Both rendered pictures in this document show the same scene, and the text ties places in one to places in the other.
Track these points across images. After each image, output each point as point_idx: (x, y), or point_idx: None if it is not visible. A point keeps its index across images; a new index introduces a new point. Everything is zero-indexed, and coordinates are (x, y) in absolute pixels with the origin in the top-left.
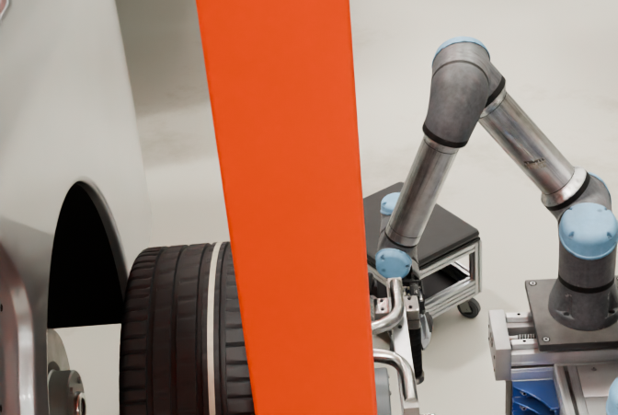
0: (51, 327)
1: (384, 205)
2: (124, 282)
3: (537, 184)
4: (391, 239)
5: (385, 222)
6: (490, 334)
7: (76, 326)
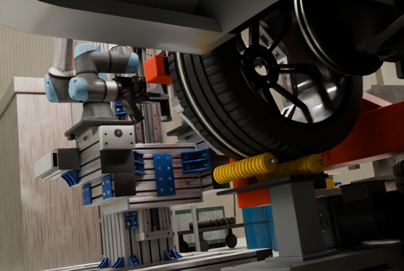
0: (257, 19)
1: (92, 44)
2: (196, 11)
3: (73, 62)
4: (128, 48)
5: (101, 51)
6: (116, 130)
7: (239, 32)
